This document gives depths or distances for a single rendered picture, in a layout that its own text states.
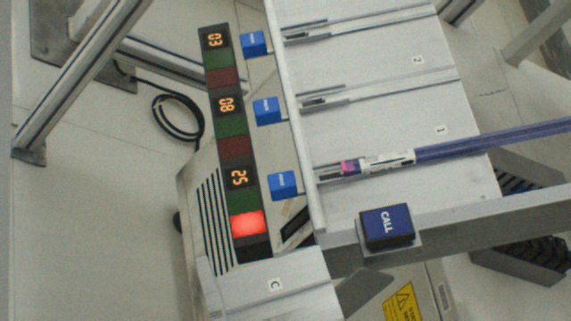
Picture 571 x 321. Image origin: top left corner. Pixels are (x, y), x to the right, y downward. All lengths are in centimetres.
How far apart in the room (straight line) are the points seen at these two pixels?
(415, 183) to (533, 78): 87
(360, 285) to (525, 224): 19
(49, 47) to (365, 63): 106
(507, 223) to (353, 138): 20
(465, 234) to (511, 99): 77
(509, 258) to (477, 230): 36
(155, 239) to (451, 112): 95
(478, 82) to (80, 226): 74
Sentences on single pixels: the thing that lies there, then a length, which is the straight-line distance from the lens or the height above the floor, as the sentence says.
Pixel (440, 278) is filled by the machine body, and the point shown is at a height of 61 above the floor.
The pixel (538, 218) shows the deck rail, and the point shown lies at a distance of 120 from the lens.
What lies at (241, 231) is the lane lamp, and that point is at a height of 65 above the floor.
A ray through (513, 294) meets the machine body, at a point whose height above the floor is 62.
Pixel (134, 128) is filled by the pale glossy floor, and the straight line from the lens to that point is 226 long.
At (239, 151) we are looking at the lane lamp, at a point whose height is 66.
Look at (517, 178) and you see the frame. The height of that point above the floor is 66.
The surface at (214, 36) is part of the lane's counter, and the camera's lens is 140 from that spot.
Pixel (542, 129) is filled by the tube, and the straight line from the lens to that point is 124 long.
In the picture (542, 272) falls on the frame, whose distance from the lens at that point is 160.
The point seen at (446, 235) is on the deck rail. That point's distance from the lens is 118.
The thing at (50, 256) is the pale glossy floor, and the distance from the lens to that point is 195.
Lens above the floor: 140
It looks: 34 degrees down
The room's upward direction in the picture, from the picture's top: 45 degrees clockwise
